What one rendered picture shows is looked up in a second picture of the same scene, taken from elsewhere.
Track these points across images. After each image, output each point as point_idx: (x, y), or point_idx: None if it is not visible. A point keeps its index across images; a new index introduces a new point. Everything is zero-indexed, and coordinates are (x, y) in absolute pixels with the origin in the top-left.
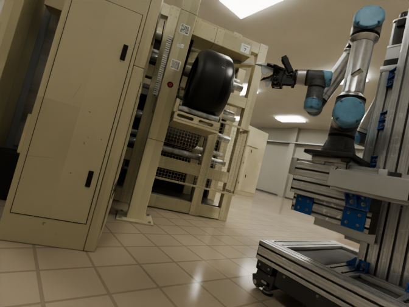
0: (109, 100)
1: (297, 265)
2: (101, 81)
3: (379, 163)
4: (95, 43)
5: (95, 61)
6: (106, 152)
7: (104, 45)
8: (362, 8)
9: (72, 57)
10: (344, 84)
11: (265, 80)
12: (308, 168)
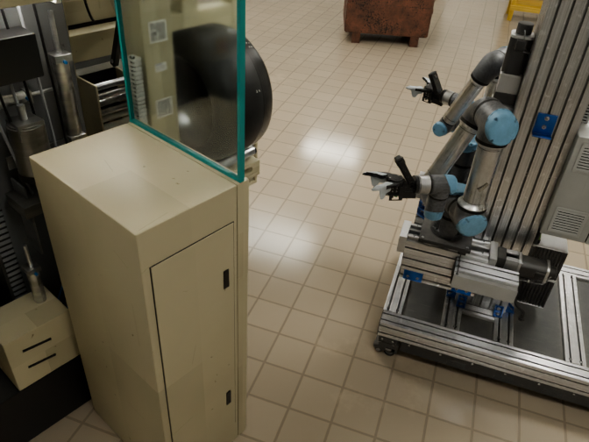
0: (225, 331)
1: (422, 338)
2: (213, 324)
3: None
4: (195, 300)
5: (201, 314)
6: (235, 367)
7: (204, 292)
8: (497, 119)
9: (177, 334)
10: (468, 195)
11: (370, 175)
12: (421, 249)
